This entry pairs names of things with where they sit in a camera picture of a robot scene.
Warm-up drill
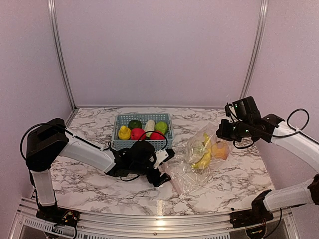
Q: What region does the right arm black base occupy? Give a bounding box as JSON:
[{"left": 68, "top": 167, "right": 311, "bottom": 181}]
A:
[{"left": 230, "top": 190, "right": 274, "bottom": 228}]

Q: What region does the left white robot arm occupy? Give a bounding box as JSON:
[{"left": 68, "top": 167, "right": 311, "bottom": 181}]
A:
[{"left": 20, "top": 118, "right": 175, "bottom": 222}]

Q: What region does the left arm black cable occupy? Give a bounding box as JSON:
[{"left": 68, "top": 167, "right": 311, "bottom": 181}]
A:
[{"left": 119, "top": 130, "right": 168, "bottom": 182}]

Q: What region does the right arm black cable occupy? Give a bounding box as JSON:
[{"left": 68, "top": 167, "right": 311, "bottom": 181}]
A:
[{"left": 225, "top": 103, "right": 310, "bottom": 149}]

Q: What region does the front aluminium table rail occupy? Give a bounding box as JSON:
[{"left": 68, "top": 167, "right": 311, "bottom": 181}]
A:
[{"left": 17, "top": 196, "right": 295, "bottom": 239}]

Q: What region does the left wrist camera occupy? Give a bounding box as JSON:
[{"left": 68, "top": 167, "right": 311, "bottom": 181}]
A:
[{"left": 152, "top": 148, "right": 175, "bottom": 169}]

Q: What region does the clear zip top bag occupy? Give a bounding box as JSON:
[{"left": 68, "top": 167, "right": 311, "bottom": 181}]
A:
[{"left": 163, "top": 123, "right": 234, "bottom": 197}]

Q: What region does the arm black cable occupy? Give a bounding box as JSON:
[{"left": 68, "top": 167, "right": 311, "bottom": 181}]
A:
[
  {"left": 119, "top": 130, "right": 168, "bottom": 182},
  {"left": 225, "top": 103, "right": 310, "bottom": 149}
]

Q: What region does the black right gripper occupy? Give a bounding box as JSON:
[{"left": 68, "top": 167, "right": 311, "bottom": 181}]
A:
[{"left": 216, "top": 119, "right": 252, "bottom": 142}]

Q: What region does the white fake cauliflower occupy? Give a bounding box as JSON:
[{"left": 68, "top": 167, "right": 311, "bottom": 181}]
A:
[{"left": 187, "top": 140, "right": 206, "bottom": 162}]

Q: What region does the orange fake peach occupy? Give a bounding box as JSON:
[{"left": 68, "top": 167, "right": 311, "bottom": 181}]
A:
[{"left": 211, "top": 141, "right": 230, "bottom": 160}]

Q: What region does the light blue plastic basket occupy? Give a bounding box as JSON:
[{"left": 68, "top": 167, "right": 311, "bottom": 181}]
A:
[{"left": 112, "top": 113, "right": 174, "bottom": 151}]

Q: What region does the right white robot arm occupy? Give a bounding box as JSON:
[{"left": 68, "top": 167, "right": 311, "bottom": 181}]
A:
[{"left": 216, "top": 96, "right": 319, "bottom": 223}]

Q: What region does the green fake pear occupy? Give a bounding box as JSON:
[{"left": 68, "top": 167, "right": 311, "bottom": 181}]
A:
[{"left": 155, "top": 121, "right": 168, "bottom": 135}]

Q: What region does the yellow fake banana bunch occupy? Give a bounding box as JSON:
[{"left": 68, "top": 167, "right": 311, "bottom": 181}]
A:
[{"left": 191, "top": 133, "right": 212, "bottom": 170}]

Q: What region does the red fake apple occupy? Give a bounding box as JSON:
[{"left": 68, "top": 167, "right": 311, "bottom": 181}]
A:
[{"left": 130, "top": 128, "right": 146, "bottom": 141}]

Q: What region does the aluminium frame post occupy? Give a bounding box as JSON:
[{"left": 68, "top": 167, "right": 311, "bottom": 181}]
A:
[
  {"left": 47, "top": 0, "right": 77, "bottom": 111},
  {"left": 240, "top": 0, "right": 269, "bottom": 98}
]

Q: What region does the right aluminium frame post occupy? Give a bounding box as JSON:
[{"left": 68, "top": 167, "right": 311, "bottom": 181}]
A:
[{"left": 240, "top": 0, "right": 269, "bottom": 98}]

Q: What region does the left aluminium frame post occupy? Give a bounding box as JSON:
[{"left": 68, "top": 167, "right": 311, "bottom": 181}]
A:
[{"left": 47, "top": 0, "right": 77, "bottom": 111}]

